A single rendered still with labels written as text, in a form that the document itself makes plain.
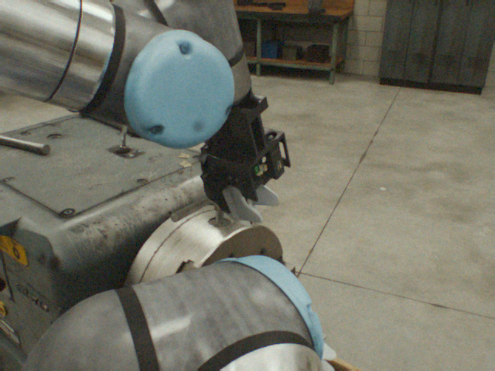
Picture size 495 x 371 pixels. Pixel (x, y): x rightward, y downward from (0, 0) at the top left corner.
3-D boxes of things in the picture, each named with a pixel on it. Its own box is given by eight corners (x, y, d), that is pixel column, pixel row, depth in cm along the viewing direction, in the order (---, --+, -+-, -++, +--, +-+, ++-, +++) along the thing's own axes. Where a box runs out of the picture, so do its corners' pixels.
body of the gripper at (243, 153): (256, 208, 58) (233, 122, 50) (203, 187, 63) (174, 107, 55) (293, 168, 62) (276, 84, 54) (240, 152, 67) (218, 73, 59)
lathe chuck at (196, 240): (133, 397, 89) (129, 242, 77) (245, 321, 112) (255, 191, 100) (167, 425, 83) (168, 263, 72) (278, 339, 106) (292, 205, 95)
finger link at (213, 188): (223, 221, 64) (204, 168, 58) (213, 217, 65) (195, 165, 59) (245, 198, 66) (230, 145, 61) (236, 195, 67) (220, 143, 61)
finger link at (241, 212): (263, 250, 65) (248, 199, 59) (229, 235, 69) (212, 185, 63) (277, 235, 67) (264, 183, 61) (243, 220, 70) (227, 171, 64)
